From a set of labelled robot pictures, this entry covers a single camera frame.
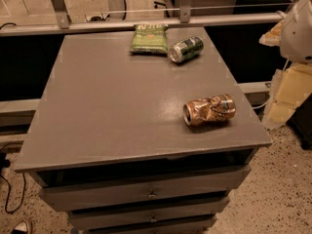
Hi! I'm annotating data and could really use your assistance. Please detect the black floor cable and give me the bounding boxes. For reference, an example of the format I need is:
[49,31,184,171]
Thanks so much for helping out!
[0,151,27,215]

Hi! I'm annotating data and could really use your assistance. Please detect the top drawer knob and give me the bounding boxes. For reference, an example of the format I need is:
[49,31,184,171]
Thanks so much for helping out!
[147,189,157,200]

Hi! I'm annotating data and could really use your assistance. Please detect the yellow foam block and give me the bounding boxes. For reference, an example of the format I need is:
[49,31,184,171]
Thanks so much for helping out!
[265,62,312,125]

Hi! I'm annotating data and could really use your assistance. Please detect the grey drawer cabinet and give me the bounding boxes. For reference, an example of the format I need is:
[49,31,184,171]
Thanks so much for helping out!
[15,32,271,234]

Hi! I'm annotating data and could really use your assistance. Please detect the drawer knob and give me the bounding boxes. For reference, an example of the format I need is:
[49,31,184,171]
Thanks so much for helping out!
[149,214,158,223]
[147,189,157,200]

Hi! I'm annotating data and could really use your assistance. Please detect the green chip bag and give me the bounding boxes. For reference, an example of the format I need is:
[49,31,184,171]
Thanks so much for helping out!
[130,24,168,55]

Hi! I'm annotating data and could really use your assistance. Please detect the crushed orange soda can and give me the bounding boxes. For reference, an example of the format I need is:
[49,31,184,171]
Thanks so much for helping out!
[183,95,236,127]

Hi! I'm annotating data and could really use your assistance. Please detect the metal rail frame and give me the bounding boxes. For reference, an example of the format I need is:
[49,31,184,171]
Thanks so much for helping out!
[0,0,298,36]

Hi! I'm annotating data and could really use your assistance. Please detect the green soda can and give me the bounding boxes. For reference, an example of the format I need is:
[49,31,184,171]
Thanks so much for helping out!
[168,36,204,63]

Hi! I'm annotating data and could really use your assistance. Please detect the white shoe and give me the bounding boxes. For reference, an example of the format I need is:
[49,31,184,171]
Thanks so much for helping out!
[10,220,32,234]

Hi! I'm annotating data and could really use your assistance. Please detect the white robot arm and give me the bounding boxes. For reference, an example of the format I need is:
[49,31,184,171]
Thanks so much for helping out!
[280,0,312,63]

